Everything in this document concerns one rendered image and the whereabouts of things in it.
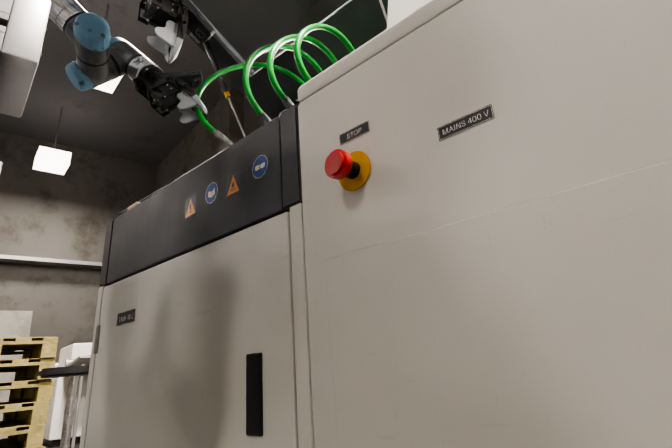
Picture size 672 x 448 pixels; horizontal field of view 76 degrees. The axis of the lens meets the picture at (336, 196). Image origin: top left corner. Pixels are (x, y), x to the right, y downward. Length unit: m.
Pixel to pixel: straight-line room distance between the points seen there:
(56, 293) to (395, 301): 8.61
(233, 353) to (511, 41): 0.54
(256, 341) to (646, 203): 0.48
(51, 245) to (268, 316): 8.56
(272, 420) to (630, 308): 0.42
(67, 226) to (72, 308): 1.47
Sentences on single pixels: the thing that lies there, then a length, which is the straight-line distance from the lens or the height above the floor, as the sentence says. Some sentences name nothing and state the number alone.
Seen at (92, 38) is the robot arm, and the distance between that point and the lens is 1.20.
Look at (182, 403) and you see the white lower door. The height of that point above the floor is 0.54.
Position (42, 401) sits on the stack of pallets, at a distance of 4.48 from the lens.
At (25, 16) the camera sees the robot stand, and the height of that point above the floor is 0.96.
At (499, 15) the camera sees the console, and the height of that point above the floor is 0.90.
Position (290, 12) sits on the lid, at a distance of 1.47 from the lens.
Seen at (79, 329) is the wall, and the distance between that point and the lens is 8.96.
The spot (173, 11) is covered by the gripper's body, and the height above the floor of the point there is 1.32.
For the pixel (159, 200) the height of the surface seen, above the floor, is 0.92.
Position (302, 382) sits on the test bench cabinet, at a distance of 0.57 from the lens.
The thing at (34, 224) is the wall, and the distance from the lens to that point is 9.18.
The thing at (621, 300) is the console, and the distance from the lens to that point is 0.40.
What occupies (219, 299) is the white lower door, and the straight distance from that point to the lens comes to 0.72.
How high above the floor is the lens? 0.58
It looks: 21 degrees up
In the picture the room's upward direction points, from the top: 5 degrees counter-clockwise
